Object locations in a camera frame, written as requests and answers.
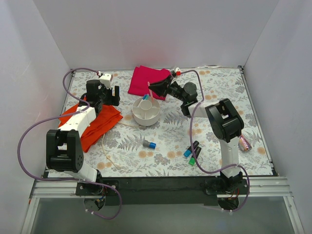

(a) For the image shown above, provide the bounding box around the salmon pink pen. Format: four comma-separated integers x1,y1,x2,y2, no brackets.
147,81,154,101

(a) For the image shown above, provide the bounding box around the white round organizer container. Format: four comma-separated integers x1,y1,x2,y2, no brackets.
132,97,160,126

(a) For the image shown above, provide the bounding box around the grey blue glue stick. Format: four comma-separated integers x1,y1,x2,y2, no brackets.
142,140,156,149

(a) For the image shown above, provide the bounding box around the blue capped black highlighter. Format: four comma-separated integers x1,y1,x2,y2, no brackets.
183,140,199,158

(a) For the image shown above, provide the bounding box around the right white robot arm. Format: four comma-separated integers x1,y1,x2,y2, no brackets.
148,77,244,194

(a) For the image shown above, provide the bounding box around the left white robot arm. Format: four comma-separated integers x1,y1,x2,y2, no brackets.
46,78,120,195

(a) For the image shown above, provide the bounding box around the magenta cloth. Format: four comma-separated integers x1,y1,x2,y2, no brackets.
128,66,170,96

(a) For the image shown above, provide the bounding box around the green capped black highlighter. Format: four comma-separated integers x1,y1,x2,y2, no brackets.
189,146,201,166

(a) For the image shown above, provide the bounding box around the pink capped clear tube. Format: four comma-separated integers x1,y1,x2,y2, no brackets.
238,135,252,152

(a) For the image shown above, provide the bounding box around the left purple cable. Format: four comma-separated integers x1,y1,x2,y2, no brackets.
17,67,122,220

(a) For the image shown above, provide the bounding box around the purple cable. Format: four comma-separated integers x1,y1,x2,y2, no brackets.
17,67,122,220
176,69,251,213

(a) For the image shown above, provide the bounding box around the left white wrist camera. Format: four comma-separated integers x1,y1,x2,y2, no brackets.
99,73,113,89

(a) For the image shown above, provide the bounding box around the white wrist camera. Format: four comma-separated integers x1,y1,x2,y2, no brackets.
170,66,181,78
99,73,113,89

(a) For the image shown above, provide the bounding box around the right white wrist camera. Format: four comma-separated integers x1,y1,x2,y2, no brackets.
170,66,181,78

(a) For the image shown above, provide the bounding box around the beige string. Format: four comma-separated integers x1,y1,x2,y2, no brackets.
101,121,148,170

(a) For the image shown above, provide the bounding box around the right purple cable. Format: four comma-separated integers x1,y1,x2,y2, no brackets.
176,69,251,213

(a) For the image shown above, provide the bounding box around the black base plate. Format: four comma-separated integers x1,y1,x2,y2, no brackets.
75,176,248,206

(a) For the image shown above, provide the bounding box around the aluminium rail frame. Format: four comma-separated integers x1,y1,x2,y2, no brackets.
21,176,304,234

